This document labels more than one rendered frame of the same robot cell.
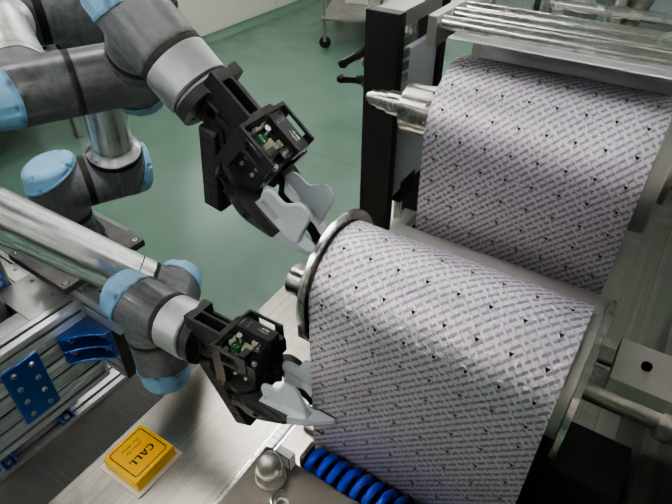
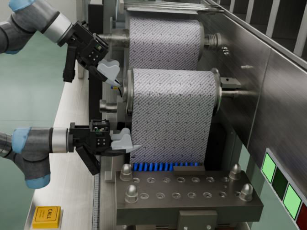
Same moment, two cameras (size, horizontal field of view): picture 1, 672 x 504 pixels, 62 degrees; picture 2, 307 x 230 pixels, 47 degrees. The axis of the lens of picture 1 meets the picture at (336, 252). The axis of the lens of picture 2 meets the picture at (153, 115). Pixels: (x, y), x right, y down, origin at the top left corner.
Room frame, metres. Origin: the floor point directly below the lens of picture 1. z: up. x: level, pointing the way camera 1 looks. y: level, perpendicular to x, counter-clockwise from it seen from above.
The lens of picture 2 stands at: (-0.31, 0.58, 1.66)
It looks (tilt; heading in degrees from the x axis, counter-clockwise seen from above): 27 degrees down; 318
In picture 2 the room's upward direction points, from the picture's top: 5 degrees clockwise
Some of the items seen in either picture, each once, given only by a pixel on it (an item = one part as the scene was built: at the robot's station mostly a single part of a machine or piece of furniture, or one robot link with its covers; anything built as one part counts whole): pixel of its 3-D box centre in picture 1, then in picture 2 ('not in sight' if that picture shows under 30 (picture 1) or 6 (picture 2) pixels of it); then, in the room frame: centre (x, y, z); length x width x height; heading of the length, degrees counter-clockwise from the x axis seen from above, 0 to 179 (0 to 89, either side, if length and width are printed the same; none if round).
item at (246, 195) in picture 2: not in sight; (247, 190); (0.08, -0.15, 1.05); 0.04 x 0.04 x 0.04
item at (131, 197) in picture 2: not in sight; (131, 192); (0.26, 0.12, 1.05); 0.04 x 0.04 x 0.04
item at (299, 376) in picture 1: (312, 380); (126, 136); (0.41, 0.03, 1.12); 0.09 x 0.03 x 0.06; 58
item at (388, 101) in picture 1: (387, 101); (102, 37); (0.70, -0.07, 1.34); 0.06 x 0.03 x 0.03; 57
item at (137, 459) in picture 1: (140, 456); (46, 216); (0.44, 0.28, 0.91); 0.07 x 0.07 x 0.02; 57
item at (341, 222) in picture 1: (338, 275); (130, 90); (0.45, 0.00, 1.25); 0.15 x 0.01 x 0.15; 147
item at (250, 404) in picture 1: (261, 397); (110, 149); (0.41, 0.09, 1.09); 0.09 x 0.05 x 0.02; 56
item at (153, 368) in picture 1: (163, 346); (34, 166); (0.56, 0.26, 1.01); 0.11 x 0.08 x 0.11; 3
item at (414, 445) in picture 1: (405, 447); (169, 140); (0.33, -0.07, 1.11); 0.23 x 0.01 x 0.18; 57
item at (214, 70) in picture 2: (582, 379); (212, 91); (0.31, -0.21, 1.25); 0.15 x 0.01 x 0.15; 147
